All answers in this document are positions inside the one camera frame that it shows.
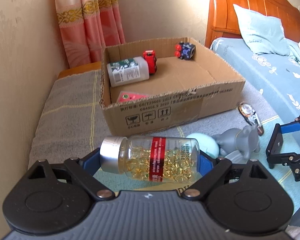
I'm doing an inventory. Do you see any light blue egg case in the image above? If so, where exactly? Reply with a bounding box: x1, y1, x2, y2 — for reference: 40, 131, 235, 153
187, 133, 220, 159

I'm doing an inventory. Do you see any light blue pillow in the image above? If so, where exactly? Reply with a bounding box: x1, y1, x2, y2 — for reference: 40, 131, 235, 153
233, 4, 290, 56

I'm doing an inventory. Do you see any dark blue toy block car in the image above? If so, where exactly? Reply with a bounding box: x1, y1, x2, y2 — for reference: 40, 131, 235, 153
174, 41, 196, 60

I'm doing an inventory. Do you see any wooden bed headboard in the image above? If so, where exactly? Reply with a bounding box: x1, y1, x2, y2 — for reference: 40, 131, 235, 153
205, 0, 300, 47

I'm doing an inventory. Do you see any white green medicine bottle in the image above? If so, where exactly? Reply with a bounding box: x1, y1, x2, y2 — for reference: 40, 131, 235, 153
107, 56, 149, 87

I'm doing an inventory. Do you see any open cardboard box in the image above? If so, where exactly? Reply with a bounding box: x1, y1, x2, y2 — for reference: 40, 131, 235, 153
100, 37, 245, 136

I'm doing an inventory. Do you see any pink refill case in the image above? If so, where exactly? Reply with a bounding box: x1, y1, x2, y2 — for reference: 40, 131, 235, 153
117, 91, 149, 102

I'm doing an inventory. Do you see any grey animal figurine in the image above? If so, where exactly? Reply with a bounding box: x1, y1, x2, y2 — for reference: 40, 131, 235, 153
212, 125, 260, 161

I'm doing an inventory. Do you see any blue floral bed sheet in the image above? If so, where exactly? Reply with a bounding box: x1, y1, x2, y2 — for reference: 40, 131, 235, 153
210, 37, 300, 123

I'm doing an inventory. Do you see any clear plastic jar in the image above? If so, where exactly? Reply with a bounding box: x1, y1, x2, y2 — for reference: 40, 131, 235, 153
225, 150, 247, 164

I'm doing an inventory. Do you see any pink patterned curtain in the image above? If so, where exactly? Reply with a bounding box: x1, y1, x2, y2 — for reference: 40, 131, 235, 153
55, 0, 125, 68

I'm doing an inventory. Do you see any golden capsule bottle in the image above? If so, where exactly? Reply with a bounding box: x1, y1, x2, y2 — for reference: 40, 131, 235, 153
100, 135, 200, 184

